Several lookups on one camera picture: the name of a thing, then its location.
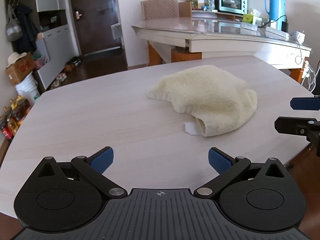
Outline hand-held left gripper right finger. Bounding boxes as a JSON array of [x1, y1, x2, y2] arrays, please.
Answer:
[[194, 147, 286, 200]]

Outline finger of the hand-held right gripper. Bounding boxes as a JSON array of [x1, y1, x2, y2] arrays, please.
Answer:
[[290, 97, 320, 111], [274, 116, 320, 137]]

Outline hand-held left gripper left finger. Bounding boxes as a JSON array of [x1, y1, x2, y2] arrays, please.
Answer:
[[34, 147, 128, 200]]

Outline cream towel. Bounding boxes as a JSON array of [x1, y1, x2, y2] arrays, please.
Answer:
[[145, 65, 258, 137]]

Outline white round power socket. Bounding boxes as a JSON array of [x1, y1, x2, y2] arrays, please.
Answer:
[[289, 30, 306, 42]]

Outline white power strip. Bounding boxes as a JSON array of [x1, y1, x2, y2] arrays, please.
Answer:
[[265, 26, 290, 41]]

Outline clear plastic package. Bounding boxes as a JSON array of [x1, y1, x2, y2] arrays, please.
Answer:
[[241, 21, 261, 31]]

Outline cluster of drink bottles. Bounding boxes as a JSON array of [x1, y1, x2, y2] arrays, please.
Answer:
[[0, 96, 32, 140]]

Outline row of shoes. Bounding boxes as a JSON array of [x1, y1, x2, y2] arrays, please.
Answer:
[[50, 56, 83, 89]]

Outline blue thermos flask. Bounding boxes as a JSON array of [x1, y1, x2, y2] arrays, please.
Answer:
[[264, 0, 286, 29]]

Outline white glass-top dining table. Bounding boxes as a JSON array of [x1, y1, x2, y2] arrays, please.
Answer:
[[131, 14, 313, 83]]

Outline green tissue box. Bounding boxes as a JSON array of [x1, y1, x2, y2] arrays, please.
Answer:
[[242, 9, 262, 25]]

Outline white plastic bucket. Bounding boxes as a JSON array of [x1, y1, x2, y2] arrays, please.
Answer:
[[15, 73, 41, 105]]

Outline colourful plastic bags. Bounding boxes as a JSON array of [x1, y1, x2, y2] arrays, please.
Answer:
[[34, 51, 50, 68]]

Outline wooden riser shelf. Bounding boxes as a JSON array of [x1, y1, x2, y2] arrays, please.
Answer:
[[192, 9, 247, 21]]

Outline cardboard box with red print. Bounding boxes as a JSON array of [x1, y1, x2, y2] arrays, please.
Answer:
[[4, 53, 36, 86]]

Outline teal toaster oven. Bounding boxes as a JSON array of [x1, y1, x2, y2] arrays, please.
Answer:
[[208, 0, 248, 14]]

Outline straw hat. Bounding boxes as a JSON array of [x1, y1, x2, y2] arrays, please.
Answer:
[[6, 52, 28, 68]]

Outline dark wooden door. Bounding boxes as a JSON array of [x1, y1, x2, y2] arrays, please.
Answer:
[[68, 0, 125, 57]]

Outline dark hanging jacket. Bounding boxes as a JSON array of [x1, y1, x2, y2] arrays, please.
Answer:
[[12, 4, 39, 54]]

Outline plain brown cardboard box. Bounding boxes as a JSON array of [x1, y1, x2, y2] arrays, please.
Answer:
[[178, 1, 198, 18]]

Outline grey hanging bag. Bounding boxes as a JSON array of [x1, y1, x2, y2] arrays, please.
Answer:
[[5, 5, 21, 42]]

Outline white hanging cables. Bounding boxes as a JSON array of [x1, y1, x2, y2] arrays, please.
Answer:
[[295, 40, 318, 92]]

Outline black cable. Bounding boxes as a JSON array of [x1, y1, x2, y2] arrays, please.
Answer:
[[259, 15, 288, 28]]

